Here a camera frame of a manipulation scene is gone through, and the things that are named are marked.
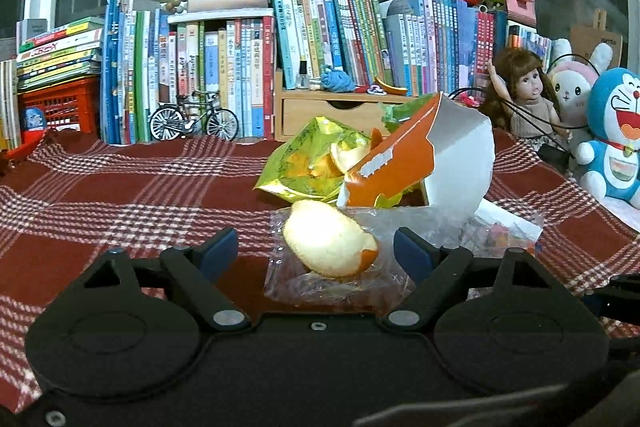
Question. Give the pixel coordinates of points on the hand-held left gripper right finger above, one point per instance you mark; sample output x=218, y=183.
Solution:
x=412, y=254

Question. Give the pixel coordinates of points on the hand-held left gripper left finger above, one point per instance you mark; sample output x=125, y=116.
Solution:
x=220, y=252

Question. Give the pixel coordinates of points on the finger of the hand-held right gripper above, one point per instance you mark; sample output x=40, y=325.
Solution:
x=591, y=302
x=627, y=283

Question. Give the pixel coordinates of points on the clear plastic wrapper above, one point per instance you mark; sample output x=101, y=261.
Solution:
x=380, y=227

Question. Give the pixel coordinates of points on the large orange peel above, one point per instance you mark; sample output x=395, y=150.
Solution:
x=325, y=237

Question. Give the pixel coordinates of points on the yellow foil snack bag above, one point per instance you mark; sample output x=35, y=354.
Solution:
x=290, y=162

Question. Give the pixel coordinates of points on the white printed plastic wrapper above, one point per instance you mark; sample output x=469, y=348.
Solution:
x=505, y=227

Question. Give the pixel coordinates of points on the orange and white paper carton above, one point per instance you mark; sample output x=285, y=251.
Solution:
x=450, y=157

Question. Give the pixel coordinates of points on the red plaid tablecloth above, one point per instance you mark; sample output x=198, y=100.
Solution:
x=125, y=207

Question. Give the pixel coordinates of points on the small orange peel piece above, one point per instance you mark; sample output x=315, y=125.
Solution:
x=350, y=152
x=322, y=167

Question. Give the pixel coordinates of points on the miniature bicycle model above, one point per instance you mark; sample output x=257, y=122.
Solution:
x=192, y=119

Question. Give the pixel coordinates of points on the blue cat plush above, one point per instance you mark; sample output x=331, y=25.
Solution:
x=617, y=132

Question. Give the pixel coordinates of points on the wooden drawer organizer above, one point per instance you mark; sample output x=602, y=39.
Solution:
x=325, y=117

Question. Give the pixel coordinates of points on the orange curved toy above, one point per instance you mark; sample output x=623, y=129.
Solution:
x=390, y=87

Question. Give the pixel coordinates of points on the row of paperback books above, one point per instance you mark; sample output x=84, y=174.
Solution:
x=230, y=72

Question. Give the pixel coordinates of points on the blue yarn ball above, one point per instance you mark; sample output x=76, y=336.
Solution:
x=337, y=79

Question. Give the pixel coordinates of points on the small glass bottle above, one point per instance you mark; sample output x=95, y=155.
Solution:
x=302, y=77

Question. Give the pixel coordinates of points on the brown haired doll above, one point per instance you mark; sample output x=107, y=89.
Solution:
x=525, y=92

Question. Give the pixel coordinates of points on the white bunny plush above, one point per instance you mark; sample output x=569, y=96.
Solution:
x=575, y=92

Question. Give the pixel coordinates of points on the row of blue spined books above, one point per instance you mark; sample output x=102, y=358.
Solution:
x=440, y=47

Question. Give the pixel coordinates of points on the red plastic crate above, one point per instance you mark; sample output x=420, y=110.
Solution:
x=60, y=104

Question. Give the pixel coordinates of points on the blue round tin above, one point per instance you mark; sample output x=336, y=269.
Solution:
x=34, y=122

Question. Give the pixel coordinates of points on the row of green spined books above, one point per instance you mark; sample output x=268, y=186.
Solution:
x=330, y=37

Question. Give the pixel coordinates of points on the row of small colourful books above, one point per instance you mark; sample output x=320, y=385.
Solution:
x=530, y=42

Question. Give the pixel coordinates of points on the brown cardboard sign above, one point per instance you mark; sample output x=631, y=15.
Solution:
x=595, y=42

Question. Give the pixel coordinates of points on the flat white box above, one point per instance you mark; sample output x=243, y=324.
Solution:
x=225, y=7

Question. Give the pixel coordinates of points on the stack of flat lying books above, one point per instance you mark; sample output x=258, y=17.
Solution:
x=60, y=54

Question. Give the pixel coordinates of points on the row of large flat books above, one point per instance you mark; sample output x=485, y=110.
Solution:
x=9, y=107

